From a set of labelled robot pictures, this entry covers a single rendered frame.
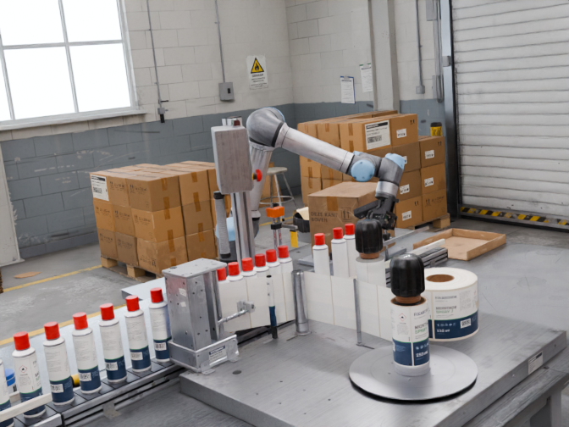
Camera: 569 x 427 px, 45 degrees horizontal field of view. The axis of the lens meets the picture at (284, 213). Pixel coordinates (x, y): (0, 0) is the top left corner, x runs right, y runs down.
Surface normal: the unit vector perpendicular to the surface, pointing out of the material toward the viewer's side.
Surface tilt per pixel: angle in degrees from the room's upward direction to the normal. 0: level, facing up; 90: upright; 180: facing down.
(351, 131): 90
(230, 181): 90
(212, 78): 90
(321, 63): 90
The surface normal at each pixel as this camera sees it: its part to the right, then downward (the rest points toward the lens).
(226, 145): 0.16, 0.18
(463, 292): 0.39, 0.15
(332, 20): -0.79, 0.19
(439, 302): -0.19, 0.21
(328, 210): -0.57, 0.22
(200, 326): 0.69, 0.08
